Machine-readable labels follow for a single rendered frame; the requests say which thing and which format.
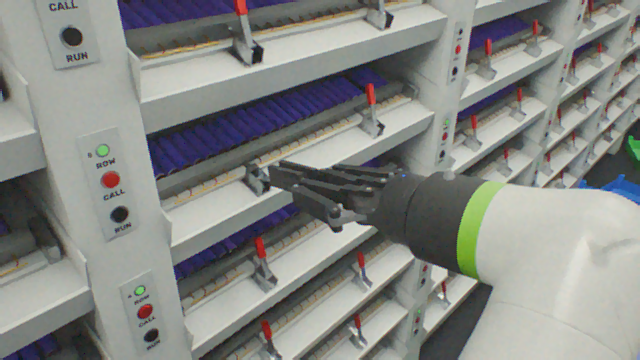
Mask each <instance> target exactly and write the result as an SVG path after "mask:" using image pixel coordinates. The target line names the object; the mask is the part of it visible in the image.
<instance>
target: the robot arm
mask: <svg viewBox="0 0 640 360"><path fill-rule="evenodd" d="M342 171H344V173H343V172H342ZM268 172H269V178H270V183H271V186H272V187H274V188H277V189H281V190H284V191H286V192H289V193H291V194H292V199H293V205H294V206H296V207H297V208H299V209H301V210H303V211H305V212H306V213H308V214H310V215H312V216H313V217H315V218H317V219H319V220H320V221H322V222H324V223H326V224H328V226H329V227H330V229H331V231H332V232H333V233H340V232H342V231H343V225H344V224H348V223H352V222H356V223H357V224H359V225H363V226H374V227H375V228H376V229H377V230H378V231H379V232H380V233H381V234H382V236H383V237H384V238H386V239H387V240H389V241H392V242H395V243H398V244H401V245H404V246H407V247H409V249H410V252H411V253H412V255H413V256H414V257H415V258H416V259H418V260H421V261H424V262H426V263H429V264H432V265H435V266H438V267H440V268H443V269H446V270H447V275H448V276H449V277H455V276H456V275H457V274H460V275H463V276H466V277H468V278H471V279H474V280H477V281H480V282H482V283H485V284H488V285H490V286H492V287H493V289H492V292H491V294H490V297H489V299H488V302H487V304H486V306H485V308H484V310H483V312H482V314H481V316H480V318H479V320H478V322H477V324H476V326H475V328H474V330H473V332H472V334H471V336H470V337H469V339H468V340H469V341H468V343H467V344H466V346H465V348H464V350H463V352H462V353H461V355H460V357H459V358H458V360H636V359H637V356H638V354H639V351H640V206H638V205H637V204H635V203H634V202H632V201H630V200H628V199H626V198H624V197H621V196H618V195H616V194H613V193H609V192H606V191H600V190H591V189H540V188H530V187H522V186H516V185H510V184H505V183H500V182H495V181H490V180H485V179H480V178H475V177H469V176H464V175H459V174H454V172H453V171H452V168H447V169H446V172H444V171H438V172H435V173H433V174H431V175H430V176H429V177H426V176H422V175H417V174H412V173H407V172H405V169H380V168H371V167H363V166H355V165H346V164H338V163H336V164H334V165H332V169H329V168H320V169H317V168H314V167H310V166H306V165H302V164H298V163H294V162H290V161H286V160H281V161H279V166H276V165H270V166H268Z"/></svg>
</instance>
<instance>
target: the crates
mask: <svg viewBox="0 0 640 360"><path fill-rule="evenodd" d="M633 139H634V137H633V136H629V138H628V141H627V144H626V147H625V149H626V151H627V153H628V155H629V157H630V159H631V161H632V163H633V165H634V167H635V169H636V171H637V172H640V141H633ZM625 177H626V176H625V175H623V174H621V175H619V177H618V180H615V181H614V182H612V183H610V184H608V185H607V186H605V187H603V188H601V189H600V191H606V192H609V193H613V194H616V195H618V196H621V197H624V198H626V199H628V200H630V201H632V202H634V203H635V204H637V205H638V206H640V186H638V185H635V184H633V183H630V182H628V181H625ZM585 184H586V180H583V179H582V180H581V182H580V185H579V187H578V188H577V189H591V190H599V189H596V188H593V187H589V186H586V185H585Z"/></svg>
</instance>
